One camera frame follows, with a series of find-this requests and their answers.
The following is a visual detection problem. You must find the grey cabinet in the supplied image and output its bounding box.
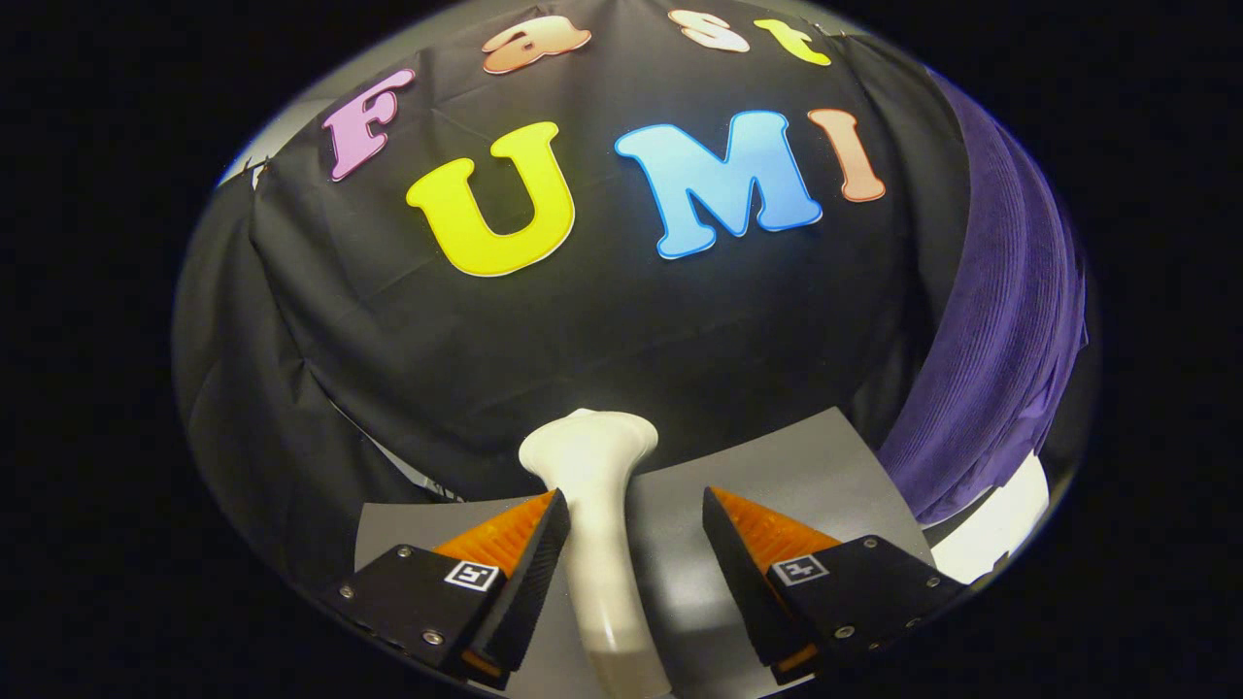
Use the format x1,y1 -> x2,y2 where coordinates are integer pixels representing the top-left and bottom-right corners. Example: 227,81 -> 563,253
354,406 -> 938,699

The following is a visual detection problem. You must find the white shirt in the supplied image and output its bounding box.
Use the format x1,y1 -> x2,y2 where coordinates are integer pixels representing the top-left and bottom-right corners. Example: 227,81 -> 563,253
927,451 -> 1052,583

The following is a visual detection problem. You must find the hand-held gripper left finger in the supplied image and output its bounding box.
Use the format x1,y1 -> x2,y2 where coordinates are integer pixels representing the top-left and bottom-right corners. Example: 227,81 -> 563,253
325,489 -> 571,690

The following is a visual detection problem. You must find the purple corduroy jacket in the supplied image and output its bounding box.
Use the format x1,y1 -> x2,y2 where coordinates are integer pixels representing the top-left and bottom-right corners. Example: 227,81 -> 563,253
879,68 -> 1089,527

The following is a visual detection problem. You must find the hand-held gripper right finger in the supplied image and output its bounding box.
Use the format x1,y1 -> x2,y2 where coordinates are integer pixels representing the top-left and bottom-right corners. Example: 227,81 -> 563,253
703,485 -> 972,686

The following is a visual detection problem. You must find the white garment steamer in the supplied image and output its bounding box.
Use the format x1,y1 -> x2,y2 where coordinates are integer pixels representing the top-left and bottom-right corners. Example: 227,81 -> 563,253
518,408 -> 676,699

